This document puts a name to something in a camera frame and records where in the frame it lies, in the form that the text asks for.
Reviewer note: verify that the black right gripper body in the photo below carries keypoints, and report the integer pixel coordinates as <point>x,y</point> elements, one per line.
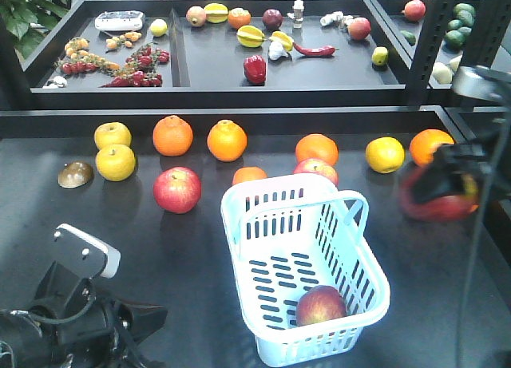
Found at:
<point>477,160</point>

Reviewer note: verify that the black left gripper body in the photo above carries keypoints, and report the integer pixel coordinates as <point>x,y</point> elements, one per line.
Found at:
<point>76,325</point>

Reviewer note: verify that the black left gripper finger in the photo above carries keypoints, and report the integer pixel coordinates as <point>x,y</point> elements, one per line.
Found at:
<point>135,322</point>

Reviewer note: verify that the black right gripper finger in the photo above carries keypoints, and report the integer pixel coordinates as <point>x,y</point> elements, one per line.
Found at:
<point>441,177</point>

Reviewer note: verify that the light blue plastic basket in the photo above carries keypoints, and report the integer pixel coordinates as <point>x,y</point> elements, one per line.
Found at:
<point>286,235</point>

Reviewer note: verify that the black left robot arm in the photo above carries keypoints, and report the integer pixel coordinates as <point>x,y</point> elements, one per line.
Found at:
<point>15,334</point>

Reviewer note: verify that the large orange right rear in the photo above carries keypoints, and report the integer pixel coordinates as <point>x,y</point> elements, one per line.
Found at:
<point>424,145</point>

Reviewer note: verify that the yellow orange citrus fruit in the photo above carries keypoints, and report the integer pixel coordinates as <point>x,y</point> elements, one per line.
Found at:
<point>385,155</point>

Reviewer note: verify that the pale green pear upper shelf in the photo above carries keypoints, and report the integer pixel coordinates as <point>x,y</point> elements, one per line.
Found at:
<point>442,73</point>

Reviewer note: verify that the black upper display shelf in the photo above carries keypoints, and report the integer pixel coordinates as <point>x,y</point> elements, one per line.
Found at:
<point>205,69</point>

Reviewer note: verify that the pink red apple centre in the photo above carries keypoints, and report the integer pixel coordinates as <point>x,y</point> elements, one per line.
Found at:
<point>319,167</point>

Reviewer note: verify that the pink red apple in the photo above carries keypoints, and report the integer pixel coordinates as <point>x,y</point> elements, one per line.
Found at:
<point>319,167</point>
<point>177,190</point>

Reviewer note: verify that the orange behind centre apple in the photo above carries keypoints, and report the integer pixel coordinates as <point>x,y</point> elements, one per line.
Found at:
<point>318,146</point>

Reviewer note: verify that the pink red apple rear left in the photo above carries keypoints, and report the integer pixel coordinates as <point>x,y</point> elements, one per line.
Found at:
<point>177,190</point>

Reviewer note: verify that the yellow green pear front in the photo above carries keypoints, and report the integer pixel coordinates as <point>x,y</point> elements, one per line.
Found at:
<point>115,162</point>

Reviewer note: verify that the yellow green pear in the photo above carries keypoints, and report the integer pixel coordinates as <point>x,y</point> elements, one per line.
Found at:
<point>115,162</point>
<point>112,133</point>

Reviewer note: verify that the red pomegranate upper shelf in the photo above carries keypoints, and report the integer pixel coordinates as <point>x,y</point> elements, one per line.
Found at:
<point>414,10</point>

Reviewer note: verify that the red chili pepper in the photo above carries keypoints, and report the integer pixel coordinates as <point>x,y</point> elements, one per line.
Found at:
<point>323,51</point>

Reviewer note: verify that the small orange centre left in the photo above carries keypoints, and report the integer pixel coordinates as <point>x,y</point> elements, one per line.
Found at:
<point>248,174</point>

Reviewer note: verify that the orange rear left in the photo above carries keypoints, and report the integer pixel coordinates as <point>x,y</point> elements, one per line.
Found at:
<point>172,136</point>

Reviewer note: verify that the yellow green pear rear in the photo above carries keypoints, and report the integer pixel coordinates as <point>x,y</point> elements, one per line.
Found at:
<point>112,133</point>

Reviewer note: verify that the white garlic bulb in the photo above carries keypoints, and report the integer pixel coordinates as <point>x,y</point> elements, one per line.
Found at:
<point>276,51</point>

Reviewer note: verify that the yellow starfruit right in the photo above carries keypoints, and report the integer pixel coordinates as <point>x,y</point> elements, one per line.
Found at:
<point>285,40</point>

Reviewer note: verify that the yellow starfruit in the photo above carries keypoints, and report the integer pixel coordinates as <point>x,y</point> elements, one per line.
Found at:
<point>285,40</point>
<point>250,36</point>

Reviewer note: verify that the red bell pepper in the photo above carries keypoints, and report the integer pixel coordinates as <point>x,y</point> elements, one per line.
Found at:
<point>255,69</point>

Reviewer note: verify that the dark purple plum fruit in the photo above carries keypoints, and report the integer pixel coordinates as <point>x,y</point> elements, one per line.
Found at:
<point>272,19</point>

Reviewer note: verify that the yellow starfruit left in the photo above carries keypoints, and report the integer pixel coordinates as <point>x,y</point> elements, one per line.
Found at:
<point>250,36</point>

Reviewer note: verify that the white remote controller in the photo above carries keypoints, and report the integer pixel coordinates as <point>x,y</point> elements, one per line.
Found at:
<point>126,20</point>

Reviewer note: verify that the green potted plant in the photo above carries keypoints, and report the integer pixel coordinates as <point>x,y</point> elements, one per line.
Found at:
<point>29,21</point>

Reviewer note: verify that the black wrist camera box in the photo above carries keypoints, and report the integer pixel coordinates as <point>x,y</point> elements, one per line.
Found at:
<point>83,254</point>

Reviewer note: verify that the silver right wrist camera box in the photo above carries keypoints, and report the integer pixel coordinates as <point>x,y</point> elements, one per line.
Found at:
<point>482,83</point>

